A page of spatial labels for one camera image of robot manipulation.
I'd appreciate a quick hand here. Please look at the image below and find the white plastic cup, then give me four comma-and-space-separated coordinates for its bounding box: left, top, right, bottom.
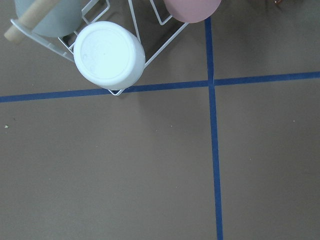
73, 21, 146, 91

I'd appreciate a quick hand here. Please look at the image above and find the pink plastic cup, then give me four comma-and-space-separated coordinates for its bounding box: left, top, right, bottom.
164, 0, 222, 23

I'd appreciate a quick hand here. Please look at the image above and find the grey-blue plastic cup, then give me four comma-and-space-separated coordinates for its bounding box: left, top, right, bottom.
24, 0, 82, 38

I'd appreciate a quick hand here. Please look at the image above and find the white wire cup rack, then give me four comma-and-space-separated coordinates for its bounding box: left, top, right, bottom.
11, 0, 187, 96

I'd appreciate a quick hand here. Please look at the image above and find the wooden rack handle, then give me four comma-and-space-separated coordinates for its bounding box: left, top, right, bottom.
4, 0, 60, 44

